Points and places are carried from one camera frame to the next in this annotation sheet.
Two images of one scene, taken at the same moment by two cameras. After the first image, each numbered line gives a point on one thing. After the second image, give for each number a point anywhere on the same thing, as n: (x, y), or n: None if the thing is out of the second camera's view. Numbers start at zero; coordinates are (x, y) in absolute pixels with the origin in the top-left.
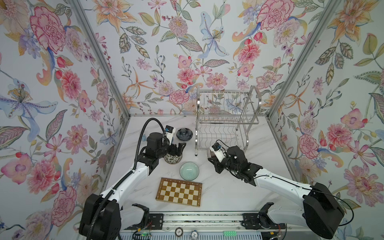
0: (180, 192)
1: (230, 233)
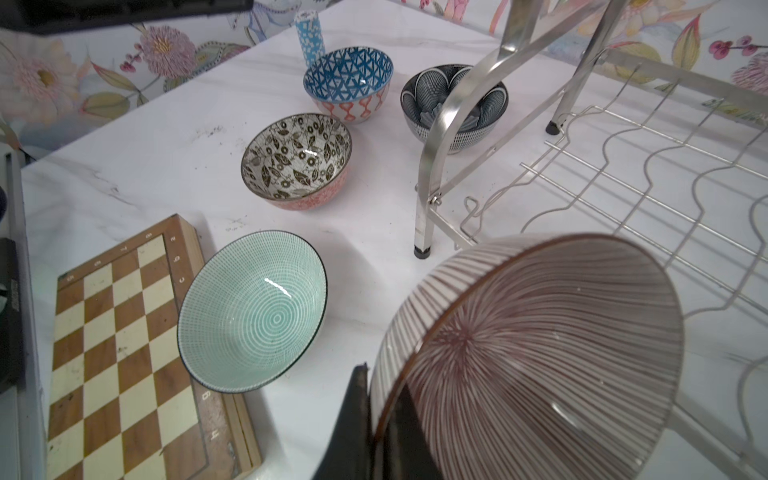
0: (125, 401)
1: None
